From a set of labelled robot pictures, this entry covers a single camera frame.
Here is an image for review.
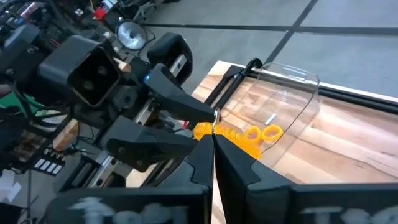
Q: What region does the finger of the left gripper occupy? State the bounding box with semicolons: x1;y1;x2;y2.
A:
105;116;200;173
144;63;221;129

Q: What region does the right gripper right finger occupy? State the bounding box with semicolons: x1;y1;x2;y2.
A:
214;134;398;224

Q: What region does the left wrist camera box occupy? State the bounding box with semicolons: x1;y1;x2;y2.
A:
38;34;122;108

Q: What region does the small white sticker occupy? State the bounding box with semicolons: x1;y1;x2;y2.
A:
264;113;278;126

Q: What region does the black power strip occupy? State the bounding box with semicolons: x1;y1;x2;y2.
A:
32;157;65;177

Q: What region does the clear plastic bin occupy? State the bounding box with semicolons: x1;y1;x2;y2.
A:
217;62;322;169

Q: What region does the black metal table frame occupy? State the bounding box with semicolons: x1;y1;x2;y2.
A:
203;57;398;114

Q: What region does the round silver lamp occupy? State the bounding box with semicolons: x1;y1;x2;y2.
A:
115;19;149;51

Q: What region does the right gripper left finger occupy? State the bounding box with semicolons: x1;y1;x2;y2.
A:
45;134;216;224

